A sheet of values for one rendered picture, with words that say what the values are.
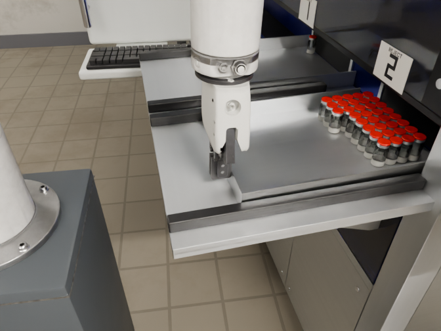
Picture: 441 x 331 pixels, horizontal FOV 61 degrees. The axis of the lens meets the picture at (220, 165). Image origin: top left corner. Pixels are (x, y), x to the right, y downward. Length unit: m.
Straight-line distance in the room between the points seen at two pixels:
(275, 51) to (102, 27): 0.62
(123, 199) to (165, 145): 1.25
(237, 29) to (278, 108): 0.38
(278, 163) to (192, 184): 0.15
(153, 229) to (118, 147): 0.72
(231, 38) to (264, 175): 0.26
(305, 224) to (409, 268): 0.26
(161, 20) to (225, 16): 0.97
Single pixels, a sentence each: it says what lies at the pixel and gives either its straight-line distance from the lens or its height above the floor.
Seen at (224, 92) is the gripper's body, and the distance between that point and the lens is 0.46.
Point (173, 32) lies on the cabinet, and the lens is 1.40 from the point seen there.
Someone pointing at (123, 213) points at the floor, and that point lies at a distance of 1.86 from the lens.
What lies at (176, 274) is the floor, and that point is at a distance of 1.58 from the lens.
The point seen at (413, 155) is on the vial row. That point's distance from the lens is 0.72.
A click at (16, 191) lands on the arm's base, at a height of 0.93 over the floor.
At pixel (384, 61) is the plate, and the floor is 1.02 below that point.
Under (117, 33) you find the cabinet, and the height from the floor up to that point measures 0.84.
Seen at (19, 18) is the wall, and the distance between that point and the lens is 4.03.
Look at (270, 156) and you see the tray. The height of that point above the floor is 0.88.
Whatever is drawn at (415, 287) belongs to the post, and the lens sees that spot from 0.81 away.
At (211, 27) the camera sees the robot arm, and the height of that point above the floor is 1.14.
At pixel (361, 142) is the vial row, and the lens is 0.70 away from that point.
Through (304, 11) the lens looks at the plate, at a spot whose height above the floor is 1.01.
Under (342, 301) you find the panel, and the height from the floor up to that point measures 0.44.
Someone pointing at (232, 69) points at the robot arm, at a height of 1.09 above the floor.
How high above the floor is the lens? 1.27
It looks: 38 degrees down
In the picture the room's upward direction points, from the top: straight up
